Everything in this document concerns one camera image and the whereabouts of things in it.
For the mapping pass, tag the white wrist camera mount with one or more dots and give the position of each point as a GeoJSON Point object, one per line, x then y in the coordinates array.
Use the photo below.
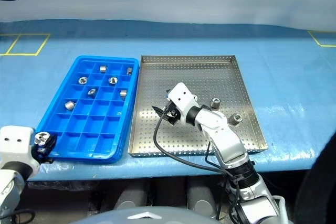
{"type": "Point", "coordinates": [15, 145]}
{"type": "Point", "coordinates": [181, 95]}

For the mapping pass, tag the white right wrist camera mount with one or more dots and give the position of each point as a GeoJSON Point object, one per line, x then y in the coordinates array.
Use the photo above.
{"type": "Point", "coordinates": [181, 95]}

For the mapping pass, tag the grey round cylinder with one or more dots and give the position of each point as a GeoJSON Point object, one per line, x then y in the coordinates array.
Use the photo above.
{"type": "Point", "coordinates": [131, 197]}
{"type": "Point", "coordinates": [202, 197]}

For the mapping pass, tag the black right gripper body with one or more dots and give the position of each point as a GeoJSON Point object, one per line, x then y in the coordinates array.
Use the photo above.
{"type": "Point", "coordinates": [176, 113]}

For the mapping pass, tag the blue plastic compartment tray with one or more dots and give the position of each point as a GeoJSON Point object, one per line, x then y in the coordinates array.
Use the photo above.
{"type": "Point", "coordinates": [78, 140]}

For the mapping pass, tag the dark rounded shape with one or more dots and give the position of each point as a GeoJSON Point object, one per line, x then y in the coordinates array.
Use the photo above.
{"type": "Point", "coordinates": [320, 187]}

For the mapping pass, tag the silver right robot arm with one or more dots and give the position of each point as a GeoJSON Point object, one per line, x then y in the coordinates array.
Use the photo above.
{"type": "Point", "coordinates": [223, 134]}

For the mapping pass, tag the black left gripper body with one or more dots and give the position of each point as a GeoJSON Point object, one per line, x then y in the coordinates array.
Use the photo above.
{"type": "Point", "coordinates": [45, 155]}

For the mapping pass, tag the yellow tape square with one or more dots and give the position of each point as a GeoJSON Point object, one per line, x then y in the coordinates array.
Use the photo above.
{"type": "Point", "coordinates": [315, 39]}

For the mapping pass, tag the grey robot torso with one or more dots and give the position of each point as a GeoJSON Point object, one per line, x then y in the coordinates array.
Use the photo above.
{"type": "Point", "coordinates": [147, 216]}

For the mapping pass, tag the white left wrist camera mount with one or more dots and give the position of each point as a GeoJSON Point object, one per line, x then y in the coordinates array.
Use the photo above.
{"type": "Point", "coordinates": [15, 145]}

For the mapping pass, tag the perforated steel tray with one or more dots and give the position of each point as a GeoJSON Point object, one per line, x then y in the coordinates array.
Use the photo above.
{"type": "Point", "coordinates": [199, 77]}

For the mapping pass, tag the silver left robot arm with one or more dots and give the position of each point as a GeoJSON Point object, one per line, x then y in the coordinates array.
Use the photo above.
{"type": "Point", "coordinates": [8, 187]}

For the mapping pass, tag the blue plastic table cover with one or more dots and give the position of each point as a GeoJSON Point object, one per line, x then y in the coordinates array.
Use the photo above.
{"type": "Point", "coordinates": [288, 90]}

